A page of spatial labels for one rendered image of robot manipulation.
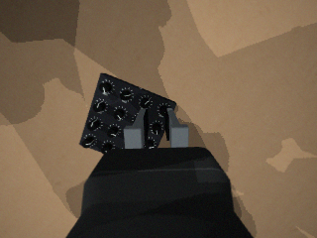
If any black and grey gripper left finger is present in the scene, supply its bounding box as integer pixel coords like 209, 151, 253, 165
124, 109, 149, 149

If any black knob box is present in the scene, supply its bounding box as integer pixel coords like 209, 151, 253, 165
79, 73, 176, 155

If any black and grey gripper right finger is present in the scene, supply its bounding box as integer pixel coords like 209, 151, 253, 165
164, 108, 189, 148

